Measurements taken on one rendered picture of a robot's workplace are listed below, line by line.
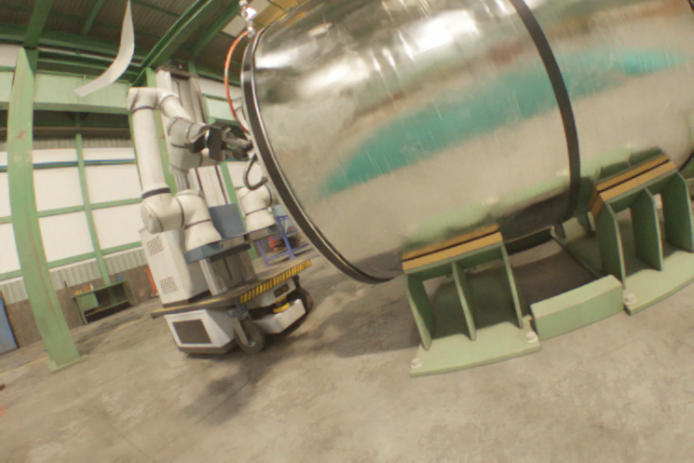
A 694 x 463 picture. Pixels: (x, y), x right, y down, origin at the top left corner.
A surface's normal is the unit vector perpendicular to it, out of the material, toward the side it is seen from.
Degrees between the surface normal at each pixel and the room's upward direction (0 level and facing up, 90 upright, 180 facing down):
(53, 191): 90
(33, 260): 90
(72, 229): 90
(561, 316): 90
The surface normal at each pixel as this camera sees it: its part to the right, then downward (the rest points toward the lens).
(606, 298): -0.40, 0.11
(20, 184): 0.85, -0.33
